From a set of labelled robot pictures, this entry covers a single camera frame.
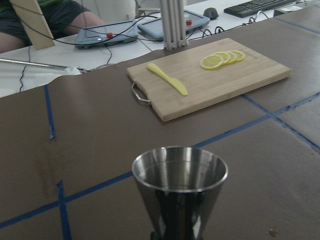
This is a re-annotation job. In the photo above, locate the aluminium frame post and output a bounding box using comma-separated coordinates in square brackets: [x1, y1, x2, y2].
[160, 0, 187, 51]

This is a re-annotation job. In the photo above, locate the grey teach pendant left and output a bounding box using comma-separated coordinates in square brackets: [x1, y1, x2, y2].
[74, 20, 138, 49]

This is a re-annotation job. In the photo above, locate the green handled reach grabber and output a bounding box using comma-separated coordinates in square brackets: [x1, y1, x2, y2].
[0, 58, 88, 74]

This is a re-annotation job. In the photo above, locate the person in green shirt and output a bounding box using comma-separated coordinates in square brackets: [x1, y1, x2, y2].
[0, 0, 105, 53]

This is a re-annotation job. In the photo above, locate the bamboo cutting board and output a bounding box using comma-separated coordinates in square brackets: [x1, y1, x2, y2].
[127, 38, 292, 122]

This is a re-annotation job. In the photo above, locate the grey teach pendant right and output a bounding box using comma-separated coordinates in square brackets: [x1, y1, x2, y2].
[137, 10, 210, 42]

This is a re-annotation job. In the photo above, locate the black computer mouse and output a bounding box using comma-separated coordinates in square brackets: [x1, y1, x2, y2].
[203, 7, 219, 21]

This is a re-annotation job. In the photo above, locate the wooden plank stand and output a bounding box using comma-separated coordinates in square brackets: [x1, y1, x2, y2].
[9, 0, 55, 50]

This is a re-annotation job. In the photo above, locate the yellow plastic knife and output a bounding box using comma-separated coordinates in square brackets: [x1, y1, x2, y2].
[146, 63, 188, 96]

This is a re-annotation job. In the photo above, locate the black keyboard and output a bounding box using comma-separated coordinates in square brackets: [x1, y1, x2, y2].
[223, 0, 296, 18]

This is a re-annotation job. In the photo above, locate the steel cocktail jigger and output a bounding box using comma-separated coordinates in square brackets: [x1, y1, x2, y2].
[132, 146, 229, 240]

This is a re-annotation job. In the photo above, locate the grey teach pendant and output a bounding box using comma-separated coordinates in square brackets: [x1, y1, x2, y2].
[137, 10, 210, 42]
[74, 20, 138, 49]

